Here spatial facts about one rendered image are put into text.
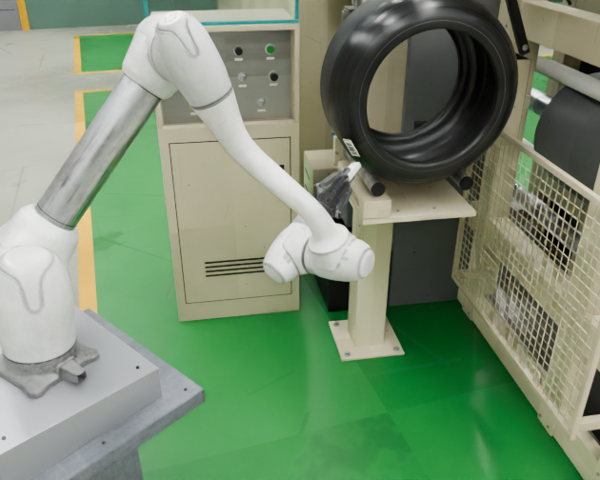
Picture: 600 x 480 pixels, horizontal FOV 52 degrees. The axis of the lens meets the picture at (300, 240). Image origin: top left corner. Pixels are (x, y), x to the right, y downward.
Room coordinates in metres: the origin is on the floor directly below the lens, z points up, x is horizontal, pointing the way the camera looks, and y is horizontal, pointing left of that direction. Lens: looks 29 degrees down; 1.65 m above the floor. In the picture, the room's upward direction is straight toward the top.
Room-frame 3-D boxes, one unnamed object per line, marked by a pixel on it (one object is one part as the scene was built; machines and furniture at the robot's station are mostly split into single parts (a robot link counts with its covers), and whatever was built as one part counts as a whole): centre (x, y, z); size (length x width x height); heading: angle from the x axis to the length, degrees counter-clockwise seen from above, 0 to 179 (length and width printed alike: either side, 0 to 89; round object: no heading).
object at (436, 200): (1.89, -0.34, 0.80); 0.37 x 0.36 x 0.02; 100
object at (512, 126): (2.17, -0.68, 1.05); 0.20 x 0.15 x 0.30; 10
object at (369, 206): (1.87, -0.21, 0.83); 0.36 x 0.09 x 0.06; 10
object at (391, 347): (2.14, -0.28, 0.01); 0.27 x 0.27 x 0.02; 10
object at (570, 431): (1.72, -0.71, 0.65); 0.90 x 0.02 x 0.70; 10
